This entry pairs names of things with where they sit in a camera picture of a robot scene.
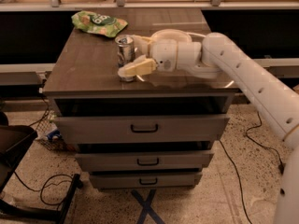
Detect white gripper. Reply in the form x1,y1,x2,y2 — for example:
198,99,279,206
118,35,178,77

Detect silver redbull can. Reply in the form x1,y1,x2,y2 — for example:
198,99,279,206
115,35,135,68

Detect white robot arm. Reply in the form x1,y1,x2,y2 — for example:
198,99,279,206
116,31,299,224

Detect green rice chip bag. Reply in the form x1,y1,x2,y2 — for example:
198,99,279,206
71,11,128,38

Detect white bowl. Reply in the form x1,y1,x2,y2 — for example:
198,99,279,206
151,29,192,42

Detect grey drawer cabinet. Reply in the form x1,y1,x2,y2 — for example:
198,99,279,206
43,7,240,190

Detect top grey drawer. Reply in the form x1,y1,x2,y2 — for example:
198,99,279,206
55,114,229,144

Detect grey drawer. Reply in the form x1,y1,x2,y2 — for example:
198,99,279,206
90,172,202,189
55,114,229,144
76,150,213,172

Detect middle grey drawer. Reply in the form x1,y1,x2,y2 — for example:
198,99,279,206
76,150,213,172

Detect bottom grey drawer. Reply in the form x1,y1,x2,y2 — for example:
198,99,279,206
90,172,202,189

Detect black chair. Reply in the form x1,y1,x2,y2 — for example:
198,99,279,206
0,110,84,224

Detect blue tape cross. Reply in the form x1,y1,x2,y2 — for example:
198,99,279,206
131,189,165,224

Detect black power adapter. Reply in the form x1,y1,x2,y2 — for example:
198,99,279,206
278,163,284,175

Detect wire basket with items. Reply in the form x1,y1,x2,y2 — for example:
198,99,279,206
36,111,75,151

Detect black cable centre floor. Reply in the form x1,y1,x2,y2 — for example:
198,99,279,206
219,139,254,224

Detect black floor cable right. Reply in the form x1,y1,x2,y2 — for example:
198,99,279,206
245,110,286,173

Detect black floor cable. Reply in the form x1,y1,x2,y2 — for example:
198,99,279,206
245,110,286,173
13,170,76,207

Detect black floor cable left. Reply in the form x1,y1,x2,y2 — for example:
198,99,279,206
13,170,76,207

